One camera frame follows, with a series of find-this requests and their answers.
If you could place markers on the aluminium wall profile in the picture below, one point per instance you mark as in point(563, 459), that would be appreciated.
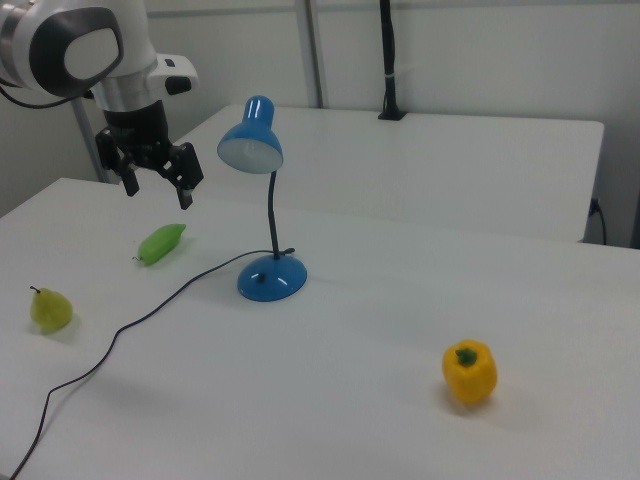
point(312, 50)

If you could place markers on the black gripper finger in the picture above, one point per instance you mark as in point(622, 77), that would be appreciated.
point(130, 182)
point(186, 170)

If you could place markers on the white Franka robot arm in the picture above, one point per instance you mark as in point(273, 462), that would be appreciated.
point(130, 40)

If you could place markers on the white adjacent table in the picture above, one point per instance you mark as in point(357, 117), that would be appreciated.
point(425, 165)

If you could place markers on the green chili pepper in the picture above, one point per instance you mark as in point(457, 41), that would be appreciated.
point(161, 243)

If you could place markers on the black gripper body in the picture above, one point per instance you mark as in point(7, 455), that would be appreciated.
point(135, 130)

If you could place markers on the blue desk lamp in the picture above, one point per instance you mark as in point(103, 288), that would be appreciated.
point(272, 282)

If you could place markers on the yellow bell pepper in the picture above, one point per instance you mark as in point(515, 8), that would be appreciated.
point(470, 377)

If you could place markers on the black pole with clamp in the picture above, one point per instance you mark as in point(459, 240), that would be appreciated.
point(389, 60)

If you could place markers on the green pear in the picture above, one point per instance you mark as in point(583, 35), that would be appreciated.
point(50, 311)

